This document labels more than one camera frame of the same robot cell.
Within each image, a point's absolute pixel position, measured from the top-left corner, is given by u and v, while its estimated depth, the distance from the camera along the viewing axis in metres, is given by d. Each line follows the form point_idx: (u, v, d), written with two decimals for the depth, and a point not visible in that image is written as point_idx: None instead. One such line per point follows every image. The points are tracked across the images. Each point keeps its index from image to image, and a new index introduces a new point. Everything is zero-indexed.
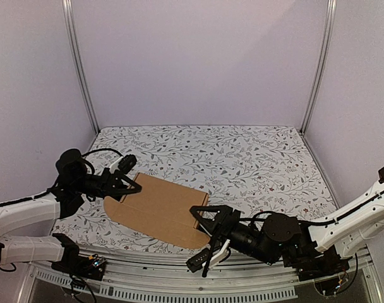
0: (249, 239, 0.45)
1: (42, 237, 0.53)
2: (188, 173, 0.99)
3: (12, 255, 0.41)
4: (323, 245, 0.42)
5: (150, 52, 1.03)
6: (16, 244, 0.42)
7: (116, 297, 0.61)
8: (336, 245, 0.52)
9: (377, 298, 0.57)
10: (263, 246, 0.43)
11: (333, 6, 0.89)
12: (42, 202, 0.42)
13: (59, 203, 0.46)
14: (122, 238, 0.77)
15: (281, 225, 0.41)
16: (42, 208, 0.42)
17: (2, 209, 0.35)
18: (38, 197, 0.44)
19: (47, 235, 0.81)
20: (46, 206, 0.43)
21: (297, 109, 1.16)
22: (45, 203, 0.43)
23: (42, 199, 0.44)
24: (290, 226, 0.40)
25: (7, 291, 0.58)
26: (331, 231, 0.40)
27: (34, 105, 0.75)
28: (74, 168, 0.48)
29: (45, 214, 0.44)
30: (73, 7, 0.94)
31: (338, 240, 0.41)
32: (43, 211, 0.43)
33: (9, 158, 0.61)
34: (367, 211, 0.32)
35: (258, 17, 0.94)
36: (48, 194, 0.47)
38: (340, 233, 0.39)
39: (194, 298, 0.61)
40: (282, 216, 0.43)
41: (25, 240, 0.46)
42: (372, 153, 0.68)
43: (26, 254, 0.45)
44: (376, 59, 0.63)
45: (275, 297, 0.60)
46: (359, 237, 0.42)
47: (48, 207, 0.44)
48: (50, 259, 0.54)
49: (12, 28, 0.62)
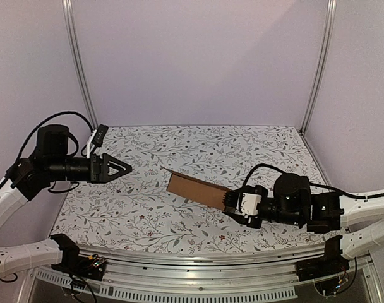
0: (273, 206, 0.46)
1: (39, 243, 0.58)
2: (189, 173, 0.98)
3: (11, 266, 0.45)
4: (344, 219, 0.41)
5: (151, 52, 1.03)
6: (12, 257, 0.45)
7: (116, 297, 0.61)
8: (342, 241, 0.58)
9: (376, 298, 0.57)
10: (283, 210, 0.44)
11: (333, 6, 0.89)
12: None
13: (18, 187, 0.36)
14: (122, 238, 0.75)
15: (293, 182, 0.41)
16: (3, 203, 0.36)
17: None
18: None
19: (46, 237, 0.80)
20: (2, 200, 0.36)
21: (297, 109, 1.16)
22: (1, 197, 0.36)
23: None
24: (297, 184, 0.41)
25: (6, 292, 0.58)
26: (359, 207, 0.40)
27: (33, 104, 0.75)
28: (54, 139, 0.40)
29: (14, 204, 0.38)
30: (73, 7, 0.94)
31: (360, 218, 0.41)
32: (4, 205, 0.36)
33: (10, 158, 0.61)
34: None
35: (258, 17, 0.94)
36: (7, 181, 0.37)
38: (366, 211, 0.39)
39: (194, 298, 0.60)
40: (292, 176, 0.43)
41: (23, 249, 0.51)
42: (372, 152, 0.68)
43: (26, 261, 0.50)
44: (378, 57, 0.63)
45: (275, 297, 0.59)
46: (368, 238, 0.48)
47: (10, 198, 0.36)
48: (51, 262, 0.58)
49: (13, 28, 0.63)
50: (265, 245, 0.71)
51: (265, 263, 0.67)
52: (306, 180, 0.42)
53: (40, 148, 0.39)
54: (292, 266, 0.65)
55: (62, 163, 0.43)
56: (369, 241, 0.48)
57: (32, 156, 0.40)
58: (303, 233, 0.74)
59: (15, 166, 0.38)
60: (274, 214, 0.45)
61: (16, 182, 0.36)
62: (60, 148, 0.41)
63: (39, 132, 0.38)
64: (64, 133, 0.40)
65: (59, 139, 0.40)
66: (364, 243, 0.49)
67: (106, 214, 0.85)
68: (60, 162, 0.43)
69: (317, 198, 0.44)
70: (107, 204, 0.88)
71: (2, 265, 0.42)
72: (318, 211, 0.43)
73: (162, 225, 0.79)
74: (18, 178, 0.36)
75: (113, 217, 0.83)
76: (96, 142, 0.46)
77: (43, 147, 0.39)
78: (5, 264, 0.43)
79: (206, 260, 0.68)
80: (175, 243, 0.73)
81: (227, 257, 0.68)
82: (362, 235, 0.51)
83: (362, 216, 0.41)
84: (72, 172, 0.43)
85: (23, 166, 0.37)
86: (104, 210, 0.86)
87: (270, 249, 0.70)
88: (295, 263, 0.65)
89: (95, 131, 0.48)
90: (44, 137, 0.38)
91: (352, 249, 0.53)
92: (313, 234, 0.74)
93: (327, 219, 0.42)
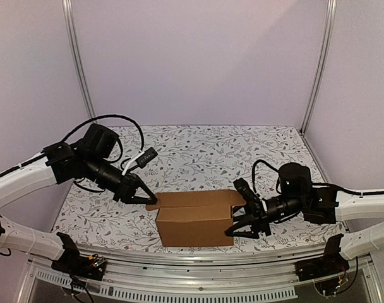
0: (280, 206, 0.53)
1: (45, 234, 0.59)
2: (189, 173, 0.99)
3: (10, 242, 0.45)
4: (340, 213, 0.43)
5: (150, 53, 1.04)
6: (17, 233, 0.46)
7: (116, 297, 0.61)
8: (343, 238, 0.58)
9: (376, 298, 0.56)
10: (290, 203, 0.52)
11: (333, 7, 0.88)
12: (30, 170, 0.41)
13: (52, 166, 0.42)
14: (122, 238, 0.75)
15: (293, 169, 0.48)
16: (33, 176, 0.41)
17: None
18: (27, 164, 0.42)
19: (47, 230, 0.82)
20: (35, 173, 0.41)
21: (297, 108, 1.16)
22: (33, 170, 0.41)
23: (31, 165, 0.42)
24: (297, 171, 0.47)
25: (7, 290, 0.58)
26: (354, 201, 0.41)
27: (33, 106, 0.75)
28: (102, 140, 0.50)
29: (40, 180, 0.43)
30: (73, 7, 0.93)
31: (356, 213, 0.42)
32: (33, 178, 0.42)
33: (9, 158, 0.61)
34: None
35: (258, 17, 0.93)
36: (43, 158, 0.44)
38: (360, 206, 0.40)
39: (194, 298, 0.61)
40: (290, 166, 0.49)
41: (30, 232, 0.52)
42: (372, 153, 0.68)
43: (27, 243, 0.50)
44: (378, 59, 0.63)
45: (275, 297, 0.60)
46: (368, 238, 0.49)
47: (40, 173, 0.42)
48: (49, 256, 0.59)
49: (11, 30, 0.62)
50: (265, 245, 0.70)
51: (266, 263, 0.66)
52: (307, 170, 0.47)
53: (86, 142, 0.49)
54: (292, 266, 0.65)
55: (97, 165, 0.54)
56: (367, 242, 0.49)
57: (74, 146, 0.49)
58: (303, 233, 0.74)
59: (56, 148, 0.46)
60: (284, 209, 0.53)
61: (52, 161, 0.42)
62: (103, 149, 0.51)
63: (94, 130, 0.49)
64: (114, 138, 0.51)
65: (107, 142, 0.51)
66: (362, 243, 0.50)
67: (106, 214, 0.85)
68: (95, 162, 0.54)
69: (318, 191, 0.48)
70: (107, 204, 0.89)
71: (4, 237, 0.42)
72: (316, 202, 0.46)
73: None
74: (56, 159, 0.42)
75: (112, 217, 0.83)
76: (139, 164, 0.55)
77: (91, 142, 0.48)
78: (7, 237, 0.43)
79: (206, 260, 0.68)
80: None
81: (227, 257, 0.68)
82: (362, 235, 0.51)
83: (359, 211, 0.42)
84: (104, 175, 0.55)
85: (63, 151, 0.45)
86: (104, 210, 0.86)
87: (270, 249, 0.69)
88: (295, 263, 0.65)
89: (143, 152, 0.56)
90: (97, 136, 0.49)
91: (351, 247, 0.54)
92: (313, 234, 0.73)
93: (323, 211, 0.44)
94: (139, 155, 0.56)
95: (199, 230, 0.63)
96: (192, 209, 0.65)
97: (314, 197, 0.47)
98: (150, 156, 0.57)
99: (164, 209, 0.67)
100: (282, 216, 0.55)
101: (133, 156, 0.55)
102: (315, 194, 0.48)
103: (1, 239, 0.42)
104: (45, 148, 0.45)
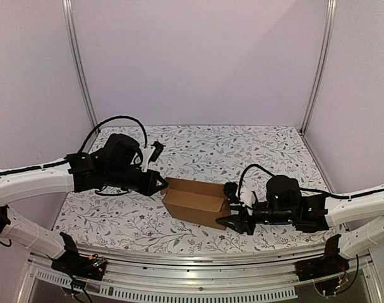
0: (266, 210, 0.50)
1: (49, 231, 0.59)
2: (189, 173, 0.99)
3: (14, 234, 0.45)
4: (331, 219, 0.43)
5: (150, 52, 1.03)
6: (22, 226, 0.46)
7: (116, 297, 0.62)
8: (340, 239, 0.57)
9: (376, 298, 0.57)
10: (275, 211, 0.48)
11: (333, 6, 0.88)
12: (51, 174, 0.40)
13: (72, 175, 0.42)
14: (122, 238, 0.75)
15: (281, 183, 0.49)
16: (53, 179, 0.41)
17: (4, 179, 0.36)
18: (48, 166, 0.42)
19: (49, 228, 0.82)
20: (55, 178, 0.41)
21: (297, 108, 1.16)
22: (54, 175, 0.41)
23: (53, 169, 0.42)
24: (285, 184, 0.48)
25: (6, 288, 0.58)
26: (342, 206, 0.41)
27: (33, 106, 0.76)
28: (122, 149, 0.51)
29: (59, 185, 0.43)
30: (73, 7, 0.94)
31: (347, 218, 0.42)
32: (53, 182, 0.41)
33: (9, 158, 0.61)
34: (383, 197, 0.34)
35: (258, 17, 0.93)
36: (65, 163, 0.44)
38: (350, 211, 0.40)
39: (194, 298, 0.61)
40: (282, 178, 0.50)
41: (35, 228, 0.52)
42: (371, 153, 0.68)
43: (30, 238, 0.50)
44: (378, 58, 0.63)
45: (275, 297, 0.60)
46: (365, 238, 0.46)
47: (60, 179, 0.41)
48: (48, 255, 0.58)
49: (11, 30, 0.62)
50: (265, 245, 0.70)
51: (266, 263, 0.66)
52: (295, 183, 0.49)
53: (107, 153, 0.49)
54: (292, 266, 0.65)
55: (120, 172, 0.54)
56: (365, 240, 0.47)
57: (95, 156, 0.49)
58: (303, 233, 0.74)
59: (78, 157, 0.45)
60: (268, 216, 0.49)
61: (75, 171, 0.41)
62: (123, 158, 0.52)
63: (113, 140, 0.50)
64: (133, 149, 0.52)
65: (126, 151, 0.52)
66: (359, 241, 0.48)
67: (106, 214, 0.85)
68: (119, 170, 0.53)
69: (307, 201, 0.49)
70: (107, 204, 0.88)
71: (9, 228, 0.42)
72: (306, 212, 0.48)
73: (162, 225, 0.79)
74: (79, 168, 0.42)
75: (113, 217, 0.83)
76: (153, 158, 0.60)
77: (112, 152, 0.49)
78: (11, 229, 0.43)
79: (206, 260, 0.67)
80: (175, 243, 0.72)
81: (227, 257, 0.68)
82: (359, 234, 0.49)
83: (352, 216, 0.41)
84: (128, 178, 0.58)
85: (85, 161, 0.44)
86: (104, 210, 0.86)
87: (270, 249, 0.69)
88: (295, 263, 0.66)
89: (154, 147, 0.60)
90: (117, 146, 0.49)
91: (349, 247, 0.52)
92: (313, 234, 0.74)
93: (314, 219, 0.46)
94: (151, 152, 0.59)
95: (199, 216, 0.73)
96: (198, 199, 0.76)
97: (304, 207, 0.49)
98: (159, 151, 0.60)
99: (175, 194, 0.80)
100: (265, 223, 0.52)
101: (146, 157, 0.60)
102: (305, 202, 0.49)
103: (6, 230, 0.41)
104: (68, 154, 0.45)
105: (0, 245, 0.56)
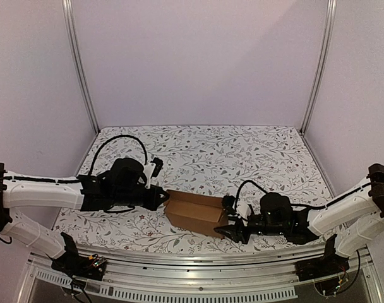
0: (259, 223, 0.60)
1: (50, 231, 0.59)
2: (189, 173, 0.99)
3: (16, 232, 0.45)
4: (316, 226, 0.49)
5: (151, 52, 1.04)
6: (24, 225, 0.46)
7: (116, 297, 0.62)
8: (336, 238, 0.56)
9: (376, 298, 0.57)
10: (268, 223, 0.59)
11: (333, 6, 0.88)
12: (65, 190, 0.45)
13: (84, 195, 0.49)
14: (122, 238, 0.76)
15: (273, 201, 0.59)
16: (64, 195, 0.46)
17: (19, 184, 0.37)
18: (62, 182, 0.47)
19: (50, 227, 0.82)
20: (68, 194, 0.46)
21: (297, 108, 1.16)
22: (67, 191, 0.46)
23: (66, 185, 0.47)
24: (276, 201, 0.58)
25: (7, 288, 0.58)
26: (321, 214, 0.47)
27: (33, 106, 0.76)
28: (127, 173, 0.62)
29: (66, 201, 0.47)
30: (74, 7, 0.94)
31: (331, 223, 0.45)
32: (64, 197, 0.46)
33: (8, 157, 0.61)
34: (354, 198, 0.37)
35: (258, 16, 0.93)
36: (77, 183, 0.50)
38: (330, 216, 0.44)
39: (194, 298, 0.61)
40: (273, 196, 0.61)
41: (37, 227, 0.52)
42: (371, 153, 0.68)
43: (31, 237, 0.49)
44: (378, 57, 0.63)
45: (275, 297, 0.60)
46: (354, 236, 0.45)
47: (71, 196, 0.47)
48: (48, 255, 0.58)
49: (12, 29, 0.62)
50: (265, 245, 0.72)
51: (266, 263, 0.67)
52: (285, 201, 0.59)
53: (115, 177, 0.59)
54: (292, 266, 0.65)
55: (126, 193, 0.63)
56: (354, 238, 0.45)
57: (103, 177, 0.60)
58: None
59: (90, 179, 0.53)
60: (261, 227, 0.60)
61: (86, 191, 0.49)
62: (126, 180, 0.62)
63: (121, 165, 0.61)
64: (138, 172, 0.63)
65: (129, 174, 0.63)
66: (350, 239, 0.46)
67: (106, 214, 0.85)
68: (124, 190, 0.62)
69: (297, 213, 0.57)
70: None
71: (10, 226, 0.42)
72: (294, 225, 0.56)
73: (162, 225, 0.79)
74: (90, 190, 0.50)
75: (113, 217, 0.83)
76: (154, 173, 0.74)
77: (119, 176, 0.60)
78: (12, 228, 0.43)
79: (206, 260, 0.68)
80: (175, 243, 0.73)
81: (227, 256, 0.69)
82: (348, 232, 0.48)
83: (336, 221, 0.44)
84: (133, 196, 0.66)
85: (94, 183, 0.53)
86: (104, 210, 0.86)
87: (270, 249, 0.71)
88: (295, 263, 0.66)
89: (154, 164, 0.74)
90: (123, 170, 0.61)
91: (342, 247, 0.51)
92: None
93: (304, 233, 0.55)
94: (152, 168, 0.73)
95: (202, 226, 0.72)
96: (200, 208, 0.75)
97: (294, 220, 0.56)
98: (159, 166, 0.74)
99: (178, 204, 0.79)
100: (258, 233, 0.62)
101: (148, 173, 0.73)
102: (295, 216, 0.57)
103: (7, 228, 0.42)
104: (79, 176, 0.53)
105: (0, 243, 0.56)
